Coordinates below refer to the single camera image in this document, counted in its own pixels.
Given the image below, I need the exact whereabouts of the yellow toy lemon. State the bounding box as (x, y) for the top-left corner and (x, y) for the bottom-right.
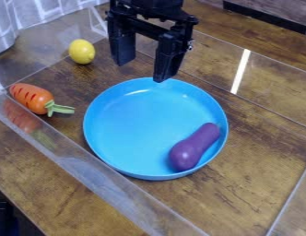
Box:
(68, 39), (95, 65)

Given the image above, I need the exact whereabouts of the orange toy carrot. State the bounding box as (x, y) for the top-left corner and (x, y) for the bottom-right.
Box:
(8, 83), (73, 117)

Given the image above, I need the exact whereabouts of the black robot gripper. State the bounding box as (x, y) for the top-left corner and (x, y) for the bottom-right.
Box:
(107, 0), (199, 83)

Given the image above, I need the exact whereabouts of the purple toy eggplant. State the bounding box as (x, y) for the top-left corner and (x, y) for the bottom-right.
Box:
(168, 123), (219, 171)

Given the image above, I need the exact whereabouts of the white grey checked curtain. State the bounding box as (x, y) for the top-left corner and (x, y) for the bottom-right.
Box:
(0, 0), (108, 53)

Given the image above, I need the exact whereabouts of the blue round tray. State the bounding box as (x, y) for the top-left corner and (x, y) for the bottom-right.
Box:
(83, 77), (228, 181)

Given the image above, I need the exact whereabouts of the clear acrylic barrier wall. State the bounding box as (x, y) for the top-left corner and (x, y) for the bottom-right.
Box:
(0, 0), (306, 236)

